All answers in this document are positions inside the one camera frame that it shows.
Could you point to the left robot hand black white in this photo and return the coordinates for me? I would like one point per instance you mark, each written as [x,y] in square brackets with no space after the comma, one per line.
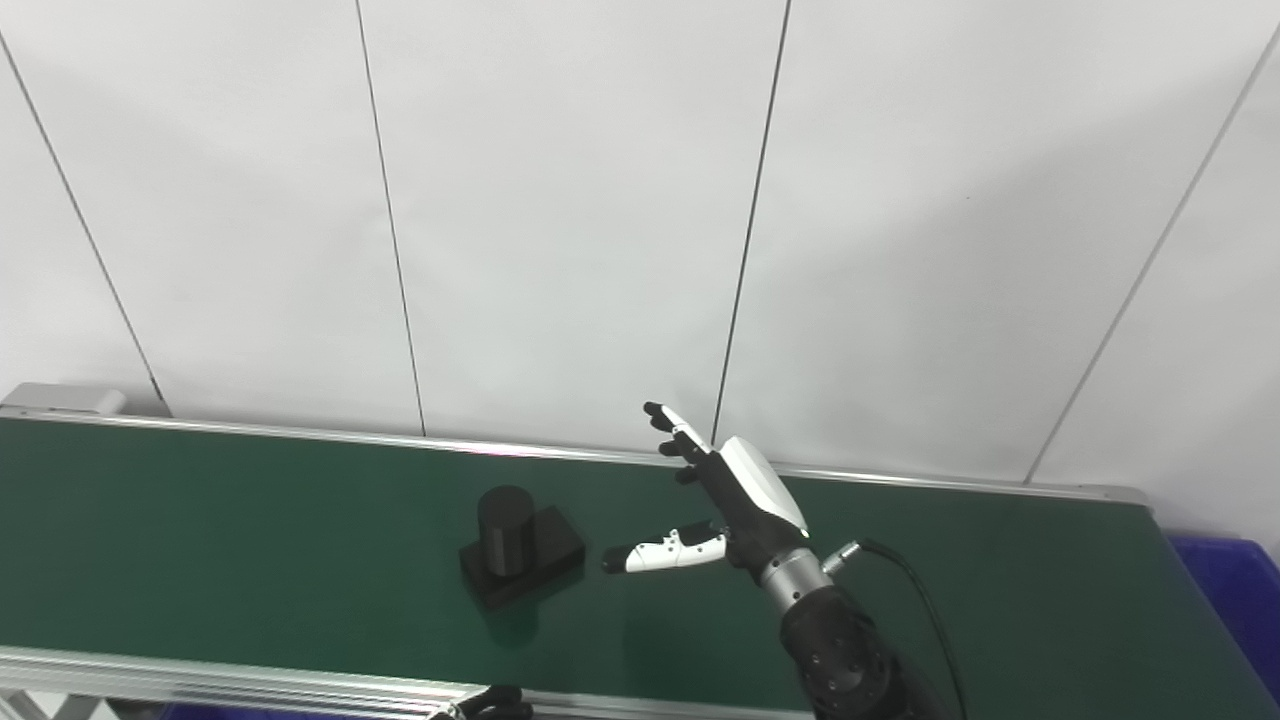
[495,705]

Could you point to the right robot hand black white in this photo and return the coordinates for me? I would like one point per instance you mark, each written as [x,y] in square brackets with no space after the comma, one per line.
[750,500]

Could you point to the black block with cylinder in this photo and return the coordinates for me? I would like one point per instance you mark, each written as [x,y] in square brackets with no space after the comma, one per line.
[510,540]

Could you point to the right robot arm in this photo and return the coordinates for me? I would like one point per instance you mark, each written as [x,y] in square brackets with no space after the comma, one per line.
[840,650]

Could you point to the empty blue bin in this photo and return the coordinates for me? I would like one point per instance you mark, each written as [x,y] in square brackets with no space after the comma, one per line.
[1235,590]

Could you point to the grey conveyor end box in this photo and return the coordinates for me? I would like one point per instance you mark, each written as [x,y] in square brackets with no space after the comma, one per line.
[60,400]

